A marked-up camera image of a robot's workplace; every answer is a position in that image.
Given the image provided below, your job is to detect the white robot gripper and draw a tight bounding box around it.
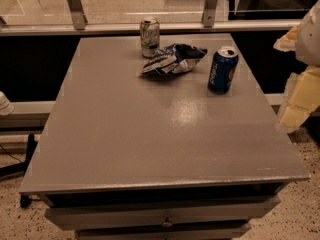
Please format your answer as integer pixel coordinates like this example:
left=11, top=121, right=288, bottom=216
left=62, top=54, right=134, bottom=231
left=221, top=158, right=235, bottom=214
left=273, top=0, right=320, bottom=133

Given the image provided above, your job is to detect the blue crumpled chip bag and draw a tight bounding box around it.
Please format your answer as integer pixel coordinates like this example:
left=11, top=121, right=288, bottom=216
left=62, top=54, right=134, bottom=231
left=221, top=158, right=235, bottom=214
left=141, top=43, right=208, bottom=76

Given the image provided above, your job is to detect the blue Pepsi can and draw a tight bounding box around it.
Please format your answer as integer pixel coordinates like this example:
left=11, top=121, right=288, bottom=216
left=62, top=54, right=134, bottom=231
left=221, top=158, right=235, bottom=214
left=208, top=46, right=239, bottom=94

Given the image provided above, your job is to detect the white green soda can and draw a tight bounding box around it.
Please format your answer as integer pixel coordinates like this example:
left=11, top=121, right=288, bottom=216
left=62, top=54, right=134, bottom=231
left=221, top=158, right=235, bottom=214
left=140, top=16, right=160, bottom=58

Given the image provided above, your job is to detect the grey cabinet drawer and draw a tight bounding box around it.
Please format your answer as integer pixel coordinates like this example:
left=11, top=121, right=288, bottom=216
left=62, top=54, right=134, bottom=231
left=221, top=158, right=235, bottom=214
left=76, top=221, right=250, bottom=240
left=45, top=195, right=280, bottom=230

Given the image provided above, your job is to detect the grey lower cabinet drawer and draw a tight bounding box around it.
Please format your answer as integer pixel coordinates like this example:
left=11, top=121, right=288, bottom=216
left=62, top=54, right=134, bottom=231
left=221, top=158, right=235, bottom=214
left=76, top=221, right=250, bottom=240

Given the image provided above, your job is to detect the metal drawer knob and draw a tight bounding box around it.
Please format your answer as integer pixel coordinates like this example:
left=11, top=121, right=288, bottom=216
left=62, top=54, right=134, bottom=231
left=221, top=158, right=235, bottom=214
left=162, top=219, right=173, bottom=227

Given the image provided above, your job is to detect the white object at left edge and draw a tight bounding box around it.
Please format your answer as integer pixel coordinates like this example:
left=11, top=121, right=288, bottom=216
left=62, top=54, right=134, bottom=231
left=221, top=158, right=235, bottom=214
left=0, top=91, right=15, bottom=116

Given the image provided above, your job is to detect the black stand base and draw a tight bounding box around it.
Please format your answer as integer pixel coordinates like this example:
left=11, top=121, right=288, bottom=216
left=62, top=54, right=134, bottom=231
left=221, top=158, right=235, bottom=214
left=0, top=133, right=38, bottom=208

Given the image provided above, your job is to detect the right metal railing bracket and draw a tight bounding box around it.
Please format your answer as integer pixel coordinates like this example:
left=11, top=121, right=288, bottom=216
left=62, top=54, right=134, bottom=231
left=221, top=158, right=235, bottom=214
left=202, top=0, right=218, bottom=28

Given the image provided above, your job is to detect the metal railing bracket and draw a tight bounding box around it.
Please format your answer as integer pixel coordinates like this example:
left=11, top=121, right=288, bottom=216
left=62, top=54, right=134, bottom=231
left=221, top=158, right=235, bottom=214
left=202, top=0, right=218, bottom=28
left=67, top=0, right=87, bottom=30

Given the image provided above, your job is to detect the left metal railing bracket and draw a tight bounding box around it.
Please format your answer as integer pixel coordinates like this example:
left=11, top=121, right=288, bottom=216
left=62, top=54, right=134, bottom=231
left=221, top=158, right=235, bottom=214
left=67, top=0, right=87, bottom=30

